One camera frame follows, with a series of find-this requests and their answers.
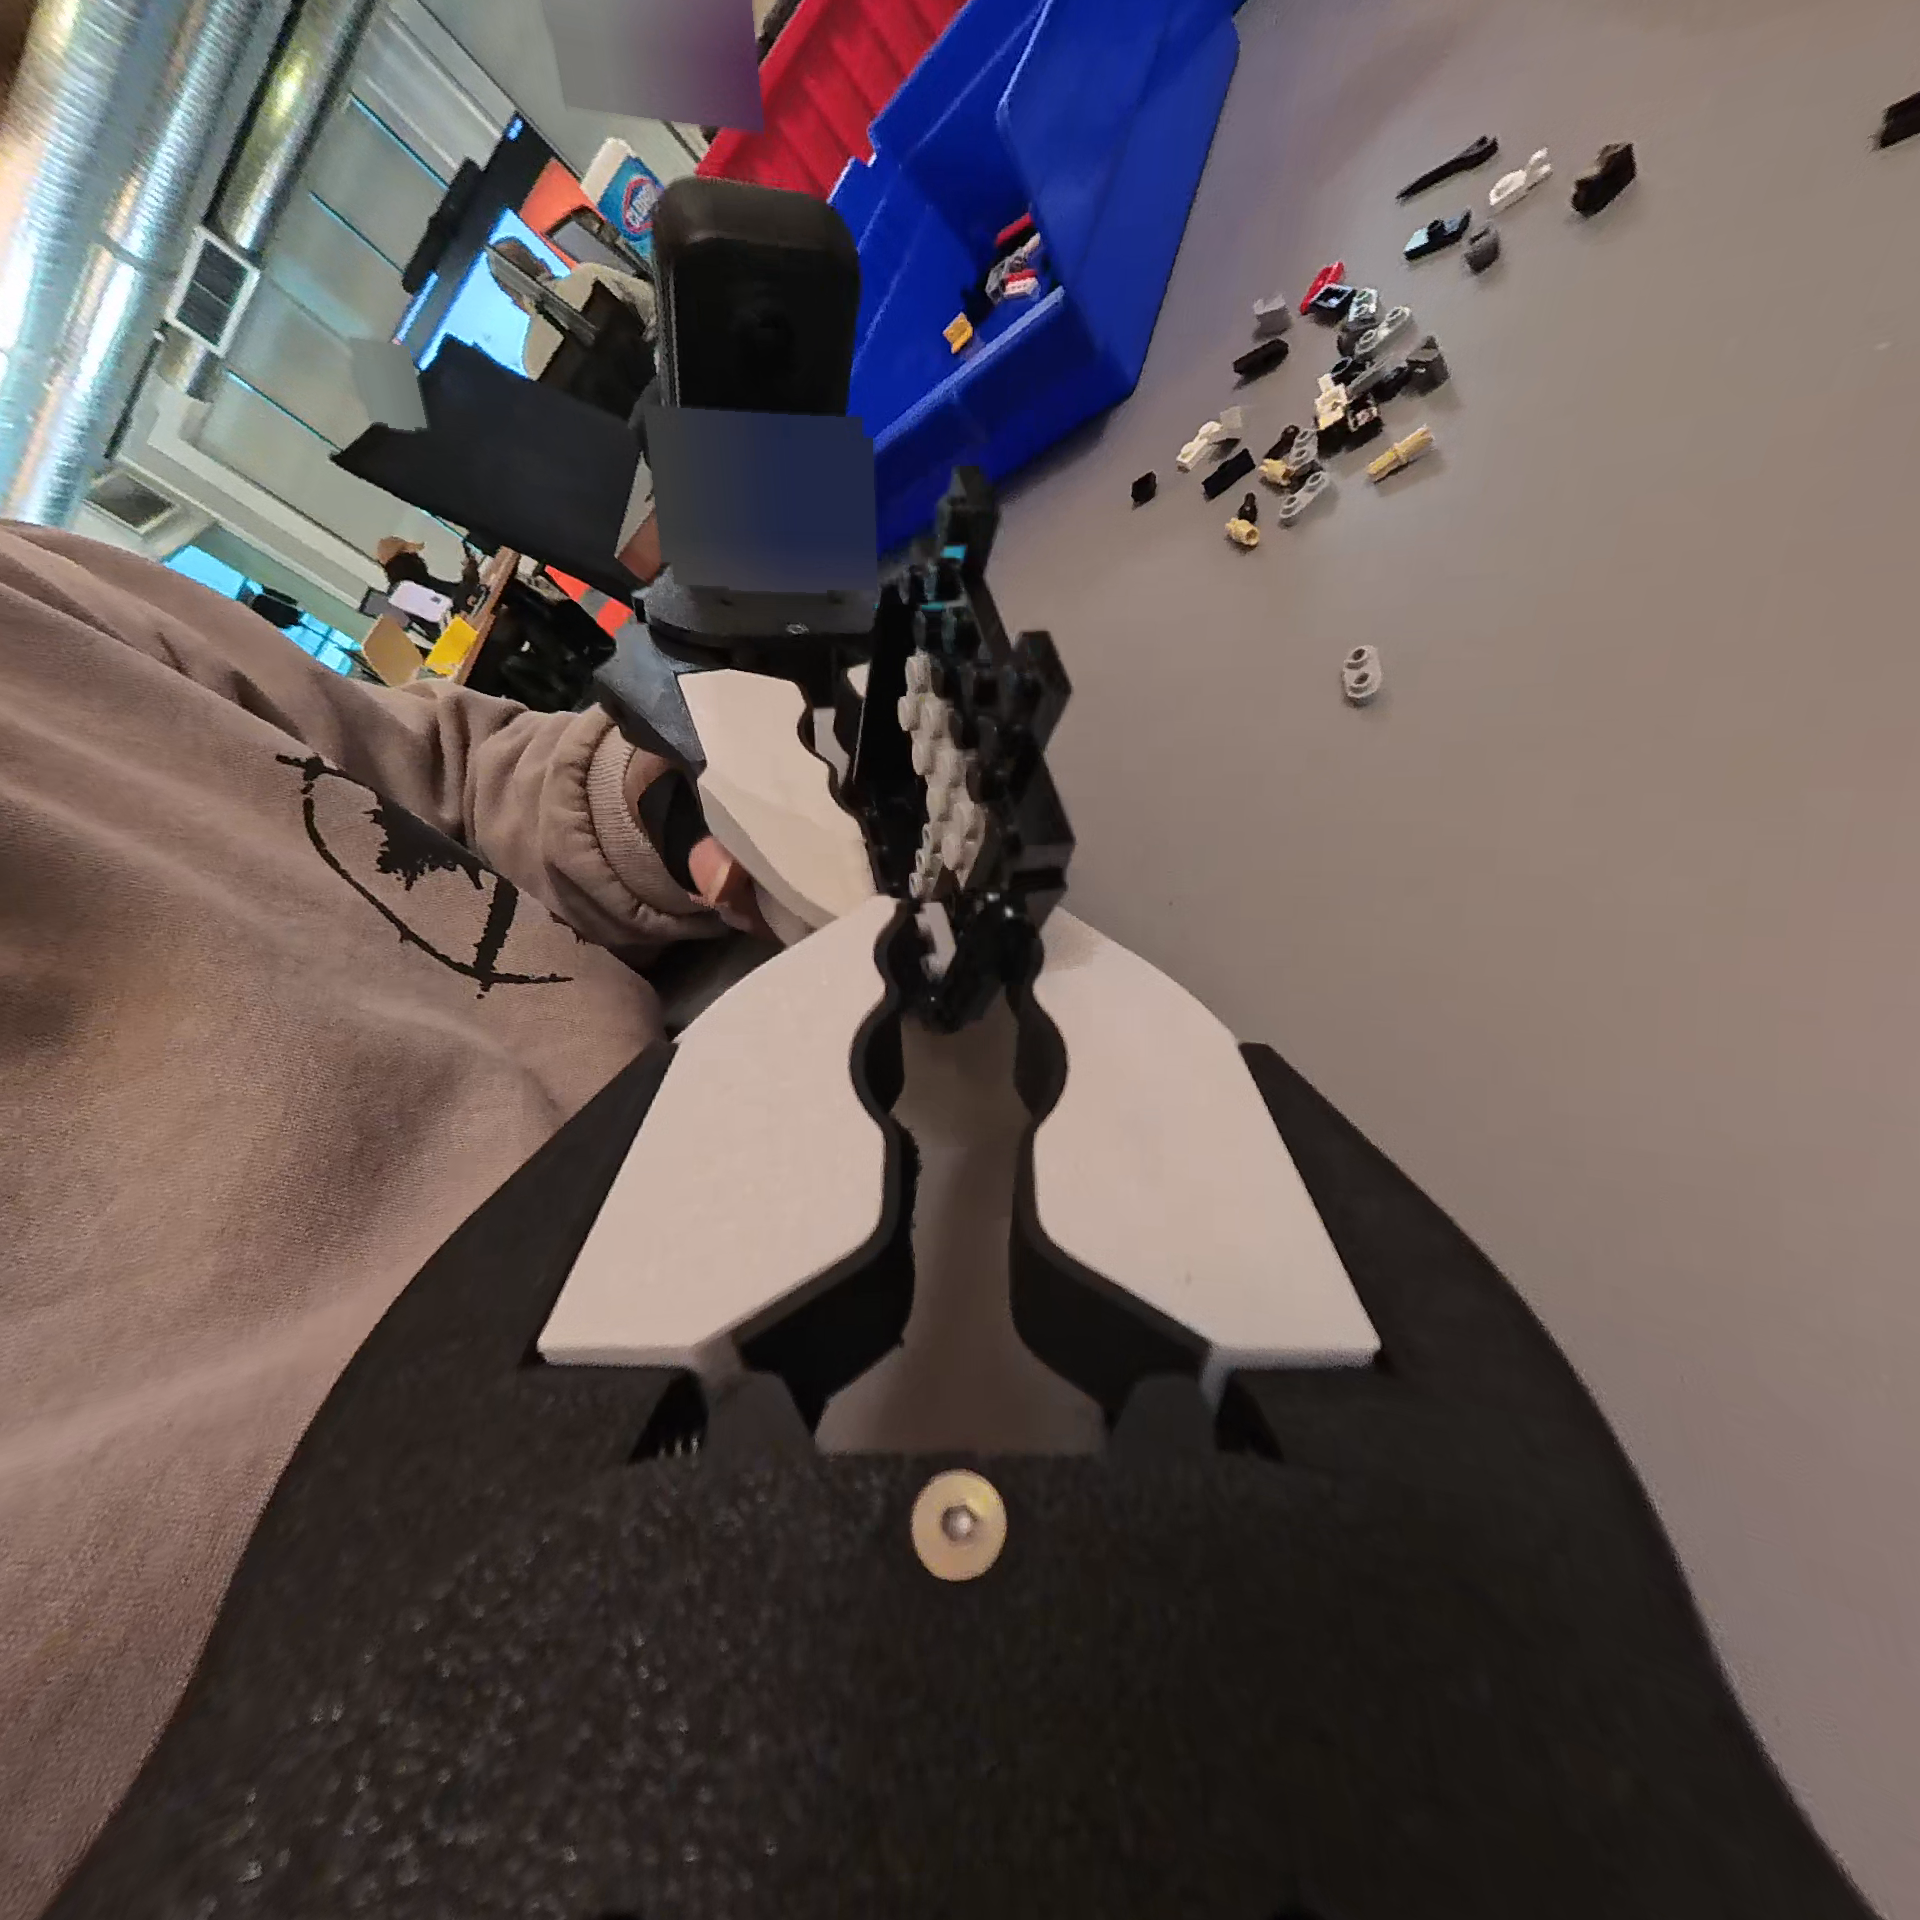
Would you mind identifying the computer monitor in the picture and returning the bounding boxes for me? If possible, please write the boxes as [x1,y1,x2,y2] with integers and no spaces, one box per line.
[399,113,601,372]

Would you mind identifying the person's left forearm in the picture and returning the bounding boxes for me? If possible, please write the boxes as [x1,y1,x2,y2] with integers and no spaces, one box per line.
[381,672,732,957]

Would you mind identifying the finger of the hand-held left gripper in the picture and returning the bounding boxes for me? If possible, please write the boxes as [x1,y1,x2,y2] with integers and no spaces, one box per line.
[811,664,881,819]
[683,664,881,948]

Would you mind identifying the red plastic bin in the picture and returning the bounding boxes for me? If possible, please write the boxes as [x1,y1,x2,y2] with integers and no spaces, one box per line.
[697,0,969,196]

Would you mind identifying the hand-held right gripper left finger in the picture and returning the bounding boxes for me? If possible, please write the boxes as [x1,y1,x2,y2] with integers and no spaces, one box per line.
[538,895,921,1369]

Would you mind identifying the pile of small brick pieces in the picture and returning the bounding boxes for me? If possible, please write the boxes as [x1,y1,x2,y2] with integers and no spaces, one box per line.
[1125,128,1636,552]

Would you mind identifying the wall vent grille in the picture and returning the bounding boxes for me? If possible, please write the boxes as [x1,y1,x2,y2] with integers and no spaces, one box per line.
[160,219,266,359]

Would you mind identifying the grey desk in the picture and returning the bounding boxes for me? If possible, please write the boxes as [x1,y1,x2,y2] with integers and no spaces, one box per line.
[641,0,1920,1903]

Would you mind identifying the light grey brick plate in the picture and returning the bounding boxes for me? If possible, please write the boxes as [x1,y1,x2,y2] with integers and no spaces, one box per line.
[895,644,995,900]

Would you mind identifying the silver ventilation duct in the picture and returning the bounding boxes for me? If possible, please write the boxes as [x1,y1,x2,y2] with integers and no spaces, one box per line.
[0,0,381,526]

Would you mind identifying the blue plastic bin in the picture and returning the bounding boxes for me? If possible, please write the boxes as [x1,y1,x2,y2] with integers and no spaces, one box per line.
[828,0,1141,301]
[861,15,1247,561]

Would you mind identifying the black brick plate assembly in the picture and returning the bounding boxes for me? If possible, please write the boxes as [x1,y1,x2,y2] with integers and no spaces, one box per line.
[828,466,1081,1038]

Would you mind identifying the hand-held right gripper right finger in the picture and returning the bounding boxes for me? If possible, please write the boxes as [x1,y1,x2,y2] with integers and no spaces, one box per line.
[1017,900,1384,1369]

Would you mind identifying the person's left hand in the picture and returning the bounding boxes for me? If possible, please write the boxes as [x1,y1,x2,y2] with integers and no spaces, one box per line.
[634,757,765,933]

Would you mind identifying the black chair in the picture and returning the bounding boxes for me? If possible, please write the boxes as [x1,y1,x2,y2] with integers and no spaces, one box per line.
[339,340,653,604]

